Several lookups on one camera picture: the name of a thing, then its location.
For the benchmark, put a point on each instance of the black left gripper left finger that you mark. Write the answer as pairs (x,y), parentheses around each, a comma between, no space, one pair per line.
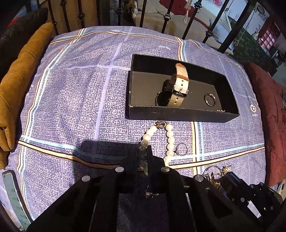
(136,168)

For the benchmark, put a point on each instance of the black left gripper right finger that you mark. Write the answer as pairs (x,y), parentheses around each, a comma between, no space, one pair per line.
(160,177)

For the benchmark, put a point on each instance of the gold flower brooch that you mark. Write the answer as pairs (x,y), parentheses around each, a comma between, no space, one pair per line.
(226,169)

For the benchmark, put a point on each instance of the beige strap wristwatch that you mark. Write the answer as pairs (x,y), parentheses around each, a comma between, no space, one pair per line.
(174,90)

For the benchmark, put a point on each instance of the black rectangular jewelry tray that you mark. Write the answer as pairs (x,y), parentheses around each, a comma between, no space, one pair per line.
(210,97)

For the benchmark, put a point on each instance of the purple plaid bed sheet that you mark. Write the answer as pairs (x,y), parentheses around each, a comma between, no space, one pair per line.
(73,139)

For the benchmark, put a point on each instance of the dark red quilted blanket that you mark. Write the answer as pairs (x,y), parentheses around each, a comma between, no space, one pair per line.
(269,95)

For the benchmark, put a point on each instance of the black smartphone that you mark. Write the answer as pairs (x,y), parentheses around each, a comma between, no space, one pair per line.
(16,199)

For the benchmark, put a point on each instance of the mustard suede cushion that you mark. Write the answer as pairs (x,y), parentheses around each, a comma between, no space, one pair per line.
(15,84)

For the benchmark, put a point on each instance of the green patterned cloth table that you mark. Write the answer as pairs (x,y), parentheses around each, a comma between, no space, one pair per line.
(246,49)

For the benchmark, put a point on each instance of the beige sofa with pillows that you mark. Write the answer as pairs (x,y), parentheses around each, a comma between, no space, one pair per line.
(150,15)

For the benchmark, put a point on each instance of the red phone booth cabinet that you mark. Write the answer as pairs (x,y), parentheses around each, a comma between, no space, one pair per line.
(269,33)

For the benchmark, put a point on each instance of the red throw blanket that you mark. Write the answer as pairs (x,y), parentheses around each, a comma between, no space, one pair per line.
(178,7)

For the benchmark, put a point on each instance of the wooden panel board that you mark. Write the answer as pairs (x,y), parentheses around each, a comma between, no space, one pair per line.
(67,16)

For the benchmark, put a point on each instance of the black quilted jacket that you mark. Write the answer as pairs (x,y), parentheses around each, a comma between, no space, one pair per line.
(18,34)

